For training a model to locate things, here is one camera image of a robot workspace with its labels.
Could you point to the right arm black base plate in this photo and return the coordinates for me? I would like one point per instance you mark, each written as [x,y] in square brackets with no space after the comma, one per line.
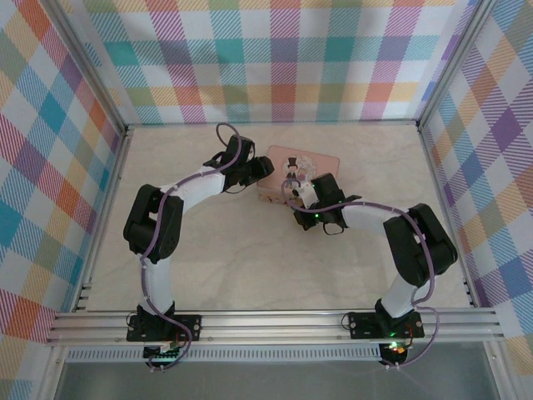
[362,327]

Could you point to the aluminium frame leg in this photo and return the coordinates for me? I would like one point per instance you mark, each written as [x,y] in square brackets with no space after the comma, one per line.
[52,375]
[499,371]

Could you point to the aluminium frame post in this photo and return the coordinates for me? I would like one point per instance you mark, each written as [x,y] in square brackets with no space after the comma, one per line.
[89,62]
[451,62]

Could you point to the grey metal panel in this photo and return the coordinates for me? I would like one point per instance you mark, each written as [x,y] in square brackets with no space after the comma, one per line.
[270,383]

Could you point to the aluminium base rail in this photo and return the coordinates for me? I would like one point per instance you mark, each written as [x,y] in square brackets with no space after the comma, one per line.
[270,323]

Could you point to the green-lit controller board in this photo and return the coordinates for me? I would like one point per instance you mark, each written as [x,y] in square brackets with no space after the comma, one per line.
[160,353]

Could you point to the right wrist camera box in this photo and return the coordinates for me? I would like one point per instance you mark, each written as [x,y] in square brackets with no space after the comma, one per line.
[307,195]

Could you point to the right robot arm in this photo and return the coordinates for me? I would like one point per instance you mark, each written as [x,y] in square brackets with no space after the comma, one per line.
[406,250]

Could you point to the aluminium side rail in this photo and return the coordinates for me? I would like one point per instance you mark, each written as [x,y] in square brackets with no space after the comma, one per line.
[435,175]
[110,200]

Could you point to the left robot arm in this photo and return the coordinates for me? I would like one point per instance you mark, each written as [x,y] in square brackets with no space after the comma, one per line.
[160,283]

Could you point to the pink tin box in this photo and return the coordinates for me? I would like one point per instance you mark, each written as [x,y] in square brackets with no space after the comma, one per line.
[325,162]

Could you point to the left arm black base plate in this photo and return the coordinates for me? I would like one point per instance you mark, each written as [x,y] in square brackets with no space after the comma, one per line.
[187,327]

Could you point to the aluminium rear rail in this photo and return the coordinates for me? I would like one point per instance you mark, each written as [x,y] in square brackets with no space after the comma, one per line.
[291,123]

